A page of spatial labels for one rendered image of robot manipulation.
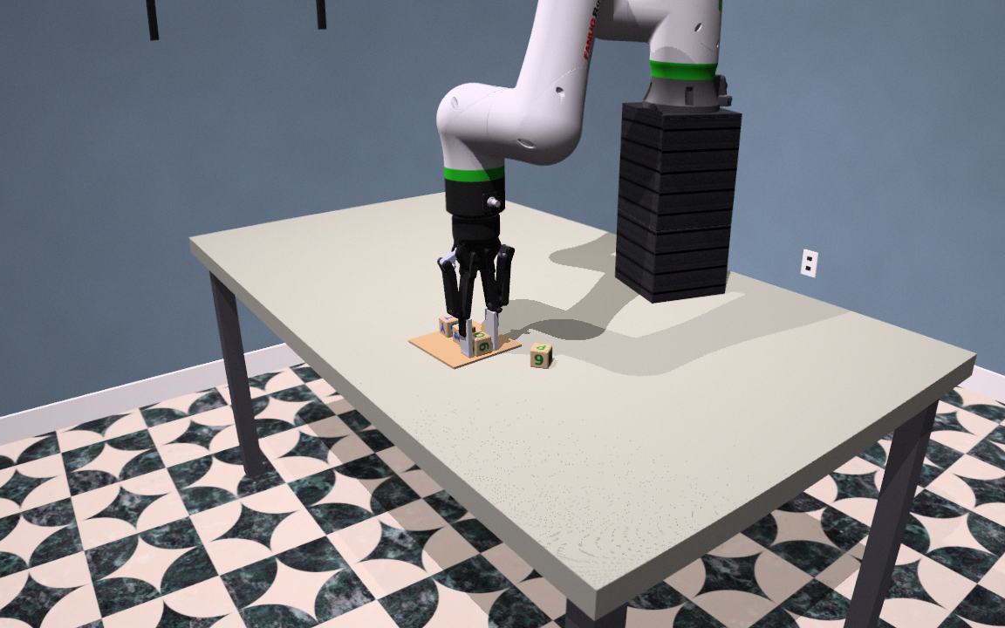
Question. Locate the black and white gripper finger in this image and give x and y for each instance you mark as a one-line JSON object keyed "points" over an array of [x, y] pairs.
{"points": [[496, 289], [459, 303]]}

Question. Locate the peach flat mat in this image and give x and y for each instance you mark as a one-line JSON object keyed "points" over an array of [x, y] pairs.
{"points": [[449, 352]]}

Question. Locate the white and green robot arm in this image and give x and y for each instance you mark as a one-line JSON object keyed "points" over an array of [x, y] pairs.
{"points": [[540, 121]]}

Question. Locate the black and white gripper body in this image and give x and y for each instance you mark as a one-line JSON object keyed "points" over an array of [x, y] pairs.
{"points": [[475, 235]]}

